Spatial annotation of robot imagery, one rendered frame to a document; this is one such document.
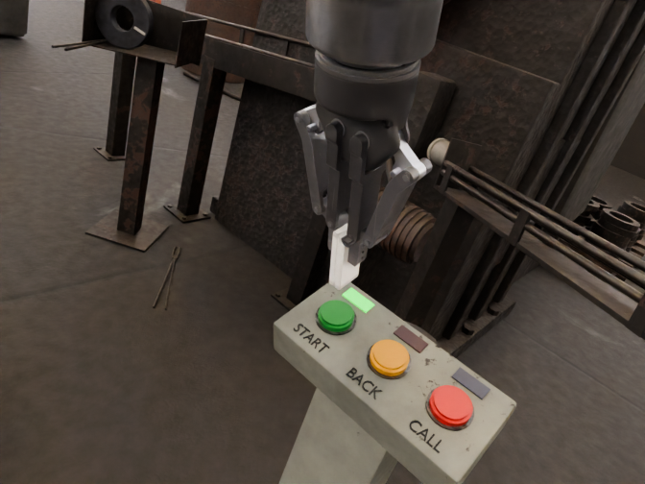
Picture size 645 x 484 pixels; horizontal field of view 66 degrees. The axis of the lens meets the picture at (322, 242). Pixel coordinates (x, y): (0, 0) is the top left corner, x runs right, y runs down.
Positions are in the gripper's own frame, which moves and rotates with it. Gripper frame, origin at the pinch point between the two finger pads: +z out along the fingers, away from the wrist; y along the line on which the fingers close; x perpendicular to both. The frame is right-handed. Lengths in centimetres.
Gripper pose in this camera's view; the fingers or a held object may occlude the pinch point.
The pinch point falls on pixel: (346, 254)
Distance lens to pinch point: 48.4
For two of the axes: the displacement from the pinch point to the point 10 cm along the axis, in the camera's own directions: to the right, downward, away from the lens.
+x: -7.0, 4.6, -5.5
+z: -0.4, 7.3, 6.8
